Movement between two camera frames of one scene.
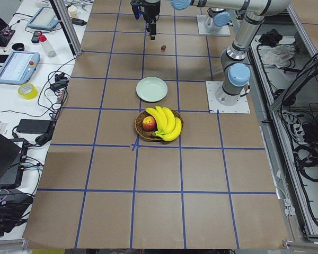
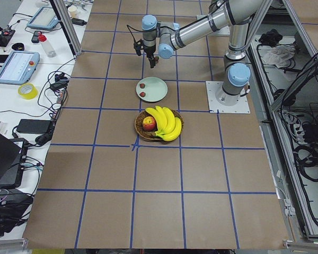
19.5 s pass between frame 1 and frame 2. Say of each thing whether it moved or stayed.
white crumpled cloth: stayed
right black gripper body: moved
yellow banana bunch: stayed
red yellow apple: stayed
